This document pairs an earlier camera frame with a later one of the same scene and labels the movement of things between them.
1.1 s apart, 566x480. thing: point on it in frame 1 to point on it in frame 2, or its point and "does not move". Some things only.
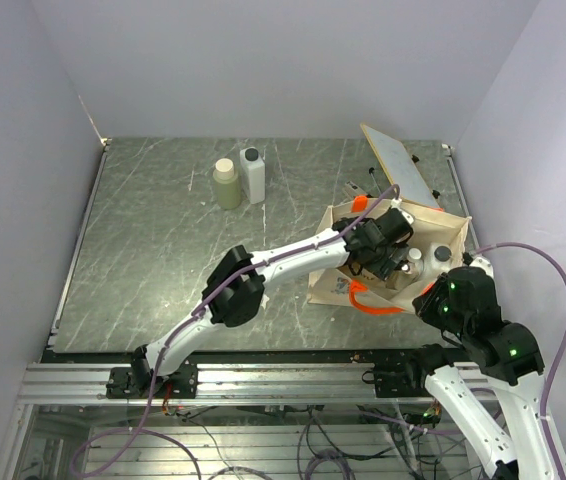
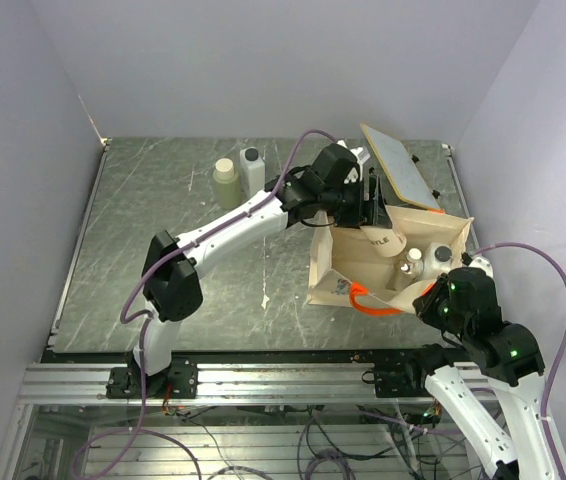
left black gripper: (384, 268) to (376, 210)
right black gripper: (425, 303) does not move
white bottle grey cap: (253, 174) does not move
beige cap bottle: (227, 184) does not move
